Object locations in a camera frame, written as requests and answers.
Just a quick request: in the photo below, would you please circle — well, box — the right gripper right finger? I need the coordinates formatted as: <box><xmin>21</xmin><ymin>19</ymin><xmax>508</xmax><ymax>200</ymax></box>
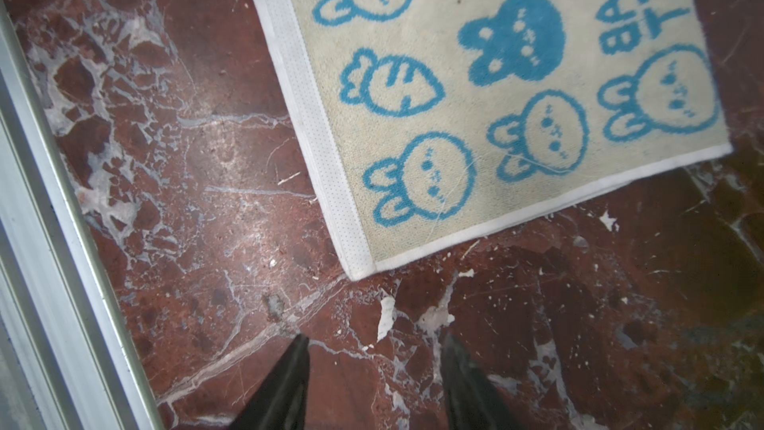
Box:
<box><xmin>440</xmin><ymin>334</ymin><xmax>521</xmax><ymax>430</ymax></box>

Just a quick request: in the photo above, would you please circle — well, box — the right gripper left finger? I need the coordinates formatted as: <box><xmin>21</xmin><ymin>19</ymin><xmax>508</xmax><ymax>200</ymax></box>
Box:
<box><xmin>229</xmin><ymin>334</ymin><xmax>310</xmax><ymax>430</ymax></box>

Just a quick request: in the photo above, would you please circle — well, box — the blue patterned towel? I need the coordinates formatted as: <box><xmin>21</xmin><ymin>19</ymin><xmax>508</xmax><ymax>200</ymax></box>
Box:
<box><xmin>254</xmin><ymin>0</ymin><xmax>731</xmax><ymax>281</ymax></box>

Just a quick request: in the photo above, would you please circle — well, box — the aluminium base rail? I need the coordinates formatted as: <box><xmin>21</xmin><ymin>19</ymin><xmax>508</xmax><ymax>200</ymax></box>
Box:
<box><xmin>1</xmin><ymin>15</ymin><xmax>162</xmax><ymax>429</ymax></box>

